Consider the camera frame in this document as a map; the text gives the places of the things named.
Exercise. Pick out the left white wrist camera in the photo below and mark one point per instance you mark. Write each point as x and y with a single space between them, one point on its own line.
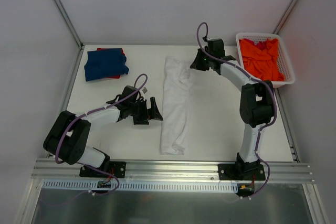
144 89

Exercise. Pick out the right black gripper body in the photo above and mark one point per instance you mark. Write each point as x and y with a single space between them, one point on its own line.
200 61

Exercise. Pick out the folded blue t shirt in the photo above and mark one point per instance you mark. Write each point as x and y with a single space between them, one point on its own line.
105 63

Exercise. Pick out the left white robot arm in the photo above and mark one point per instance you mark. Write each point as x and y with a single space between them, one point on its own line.
67 139

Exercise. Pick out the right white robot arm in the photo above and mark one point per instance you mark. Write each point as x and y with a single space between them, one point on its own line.
257 108

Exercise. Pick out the aluminium mounting rail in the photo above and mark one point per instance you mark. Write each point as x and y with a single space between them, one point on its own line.
177 171

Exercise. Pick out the white plastic basket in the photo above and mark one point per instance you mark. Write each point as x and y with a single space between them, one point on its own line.
284 63

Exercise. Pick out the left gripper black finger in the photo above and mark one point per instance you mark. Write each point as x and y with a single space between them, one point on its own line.
153 111
141 116

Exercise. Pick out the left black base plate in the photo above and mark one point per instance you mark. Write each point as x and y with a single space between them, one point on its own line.
118 169

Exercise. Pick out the white t shirt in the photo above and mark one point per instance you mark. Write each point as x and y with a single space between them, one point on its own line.
176 106

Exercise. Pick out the folded red t shirt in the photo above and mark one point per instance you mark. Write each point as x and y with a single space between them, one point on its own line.
114 50

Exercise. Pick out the orange t shirt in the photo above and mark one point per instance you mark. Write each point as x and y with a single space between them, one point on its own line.
261 64

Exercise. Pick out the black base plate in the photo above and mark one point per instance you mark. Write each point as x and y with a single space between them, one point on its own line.
118 169
228 171

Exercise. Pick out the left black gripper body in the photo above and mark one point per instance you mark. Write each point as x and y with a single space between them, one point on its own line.
143 114

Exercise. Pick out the magenta garment in basket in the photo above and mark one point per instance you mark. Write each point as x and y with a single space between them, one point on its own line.
261 45

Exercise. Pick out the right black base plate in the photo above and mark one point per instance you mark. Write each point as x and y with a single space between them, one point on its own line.
228 171

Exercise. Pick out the white slotted cable duct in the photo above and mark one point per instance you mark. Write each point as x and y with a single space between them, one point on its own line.
141 186

